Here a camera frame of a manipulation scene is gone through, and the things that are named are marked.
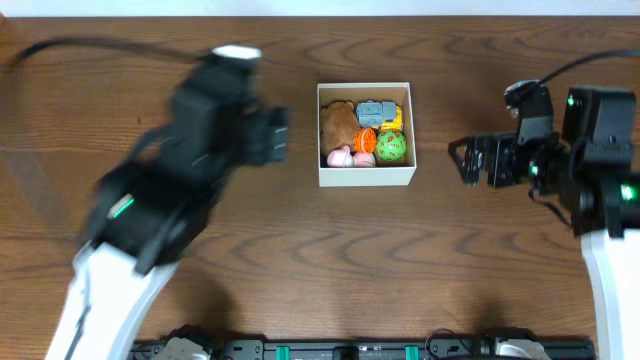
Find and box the white duck toy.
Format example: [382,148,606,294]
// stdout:
[327,146,376,168]

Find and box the orange round spinner toy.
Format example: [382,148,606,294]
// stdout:
[353,128,377,154]

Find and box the green number ball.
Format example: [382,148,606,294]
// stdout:
[375,129,407,162]

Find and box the yellow grey toy truck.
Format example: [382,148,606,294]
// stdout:
[356,100,404,131]

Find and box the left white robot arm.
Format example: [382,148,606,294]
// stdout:
[46,104,289,359]

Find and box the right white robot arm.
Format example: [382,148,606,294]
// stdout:
[448,133,639,359]

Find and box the brown plush hamster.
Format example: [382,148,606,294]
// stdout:
[321,101,361,156]

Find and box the white cardboard box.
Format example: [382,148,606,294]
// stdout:
[316,82,417,187]

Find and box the right black cable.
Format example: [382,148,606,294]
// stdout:
[537,48,640,89]

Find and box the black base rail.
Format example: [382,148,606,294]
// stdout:
[126,325,597,360]

